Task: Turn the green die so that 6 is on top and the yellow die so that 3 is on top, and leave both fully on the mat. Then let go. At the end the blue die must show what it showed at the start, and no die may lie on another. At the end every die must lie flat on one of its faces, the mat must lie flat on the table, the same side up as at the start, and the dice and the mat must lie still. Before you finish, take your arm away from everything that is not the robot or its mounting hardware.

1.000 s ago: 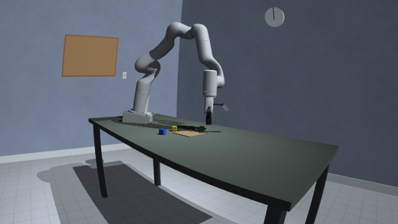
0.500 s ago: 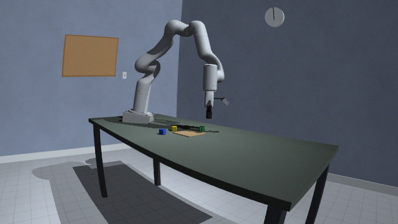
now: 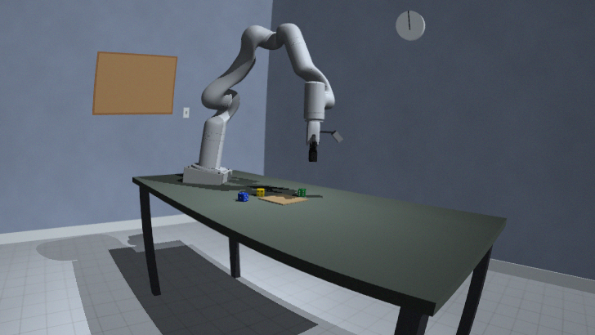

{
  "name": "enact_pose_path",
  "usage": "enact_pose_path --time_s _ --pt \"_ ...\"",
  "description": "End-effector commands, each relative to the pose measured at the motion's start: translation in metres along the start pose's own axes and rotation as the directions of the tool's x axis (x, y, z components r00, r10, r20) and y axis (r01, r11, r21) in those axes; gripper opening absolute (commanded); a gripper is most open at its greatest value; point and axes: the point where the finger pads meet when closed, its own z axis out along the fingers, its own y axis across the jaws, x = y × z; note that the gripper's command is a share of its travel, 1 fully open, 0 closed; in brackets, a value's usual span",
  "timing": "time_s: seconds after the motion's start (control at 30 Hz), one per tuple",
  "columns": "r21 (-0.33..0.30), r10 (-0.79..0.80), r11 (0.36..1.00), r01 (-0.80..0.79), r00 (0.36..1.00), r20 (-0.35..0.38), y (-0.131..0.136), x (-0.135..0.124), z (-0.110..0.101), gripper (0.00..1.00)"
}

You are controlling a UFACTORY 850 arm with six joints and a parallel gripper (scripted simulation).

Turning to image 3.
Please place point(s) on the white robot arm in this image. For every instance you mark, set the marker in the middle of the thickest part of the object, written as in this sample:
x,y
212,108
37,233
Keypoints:
x,y
218,95

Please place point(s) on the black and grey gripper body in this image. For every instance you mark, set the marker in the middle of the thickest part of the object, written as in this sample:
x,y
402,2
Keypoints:
x,y
313,128

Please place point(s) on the tan flat mat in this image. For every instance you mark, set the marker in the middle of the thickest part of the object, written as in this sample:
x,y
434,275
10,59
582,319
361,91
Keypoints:
x,y
283,199

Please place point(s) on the blue die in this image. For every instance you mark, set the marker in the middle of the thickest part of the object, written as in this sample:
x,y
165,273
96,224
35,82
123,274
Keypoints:
x,y
243,197

